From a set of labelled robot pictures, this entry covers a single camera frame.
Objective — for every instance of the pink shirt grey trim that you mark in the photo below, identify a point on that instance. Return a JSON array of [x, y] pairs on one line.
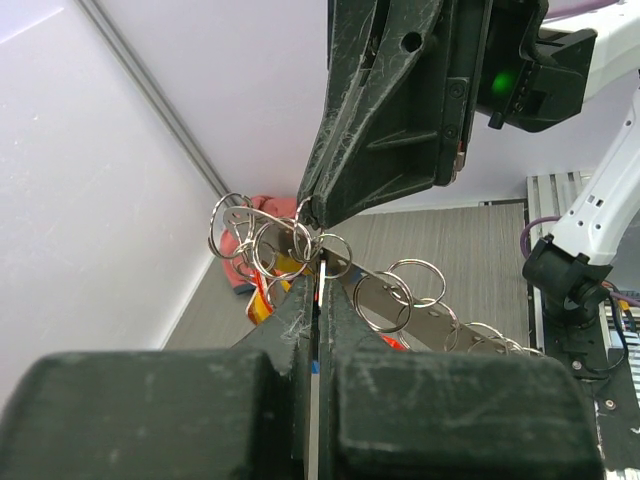
[[235, 244]]

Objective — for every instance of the white cable duct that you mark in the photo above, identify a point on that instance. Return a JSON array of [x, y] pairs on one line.
[[613, 344]]

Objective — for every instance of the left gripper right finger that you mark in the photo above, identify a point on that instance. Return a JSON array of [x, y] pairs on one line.
[[387, 414]]

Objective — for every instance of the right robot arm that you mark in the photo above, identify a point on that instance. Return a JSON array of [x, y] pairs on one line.
[[546, 116]]

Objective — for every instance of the metal key organizer red handle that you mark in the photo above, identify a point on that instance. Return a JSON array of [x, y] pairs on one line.
[[306, 296]]

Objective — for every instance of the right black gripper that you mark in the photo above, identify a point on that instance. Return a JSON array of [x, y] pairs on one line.
[[402, 87]]

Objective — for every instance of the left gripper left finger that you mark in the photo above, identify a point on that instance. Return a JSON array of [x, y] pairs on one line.
[[234, 413]]

